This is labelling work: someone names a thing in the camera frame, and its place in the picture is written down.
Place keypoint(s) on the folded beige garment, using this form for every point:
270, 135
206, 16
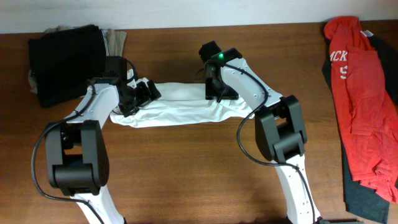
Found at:
114, 44

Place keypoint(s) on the red t-shirt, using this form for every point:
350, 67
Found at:
367, 117

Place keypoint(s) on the folded black garment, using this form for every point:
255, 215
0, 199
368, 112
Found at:
62, 62

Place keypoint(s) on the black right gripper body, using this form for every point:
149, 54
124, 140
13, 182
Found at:
218, 87

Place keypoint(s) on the white t-shirt with robot print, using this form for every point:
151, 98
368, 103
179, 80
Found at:
181, 104

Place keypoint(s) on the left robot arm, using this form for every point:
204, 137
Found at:
77, 159

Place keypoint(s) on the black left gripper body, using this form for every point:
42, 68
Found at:
138, 96

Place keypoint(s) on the dark grey garment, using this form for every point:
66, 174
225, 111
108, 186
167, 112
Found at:
360, 200

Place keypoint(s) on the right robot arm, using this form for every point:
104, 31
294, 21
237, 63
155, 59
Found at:
278, 120

